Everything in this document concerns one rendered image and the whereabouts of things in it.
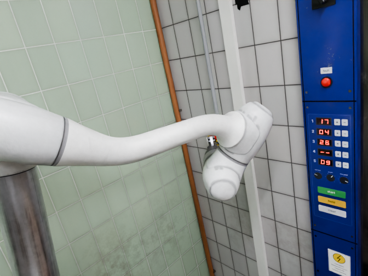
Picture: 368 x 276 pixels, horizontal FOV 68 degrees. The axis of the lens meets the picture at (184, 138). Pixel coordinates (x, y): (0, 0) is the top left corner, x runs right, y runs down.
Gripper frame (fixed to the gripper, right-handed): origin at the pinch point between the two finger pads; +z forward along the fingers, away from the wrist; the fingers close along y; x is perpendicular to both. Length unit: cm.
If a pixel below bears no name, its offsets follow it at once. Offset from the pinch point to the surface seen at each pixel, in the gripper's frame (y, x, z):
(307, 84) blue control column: -19.7, 32.8, -19.4
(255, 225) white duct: 46.4, 13.4, 1.8
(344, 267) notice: 49, 39, -26
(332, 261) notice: 48, 36, -23
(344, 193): 17, 40, -27
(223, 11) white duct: -47.9, 13.0, 2.5
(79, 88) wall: -32, -47, 0
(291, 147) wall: 4.5, 28.9, -11.2
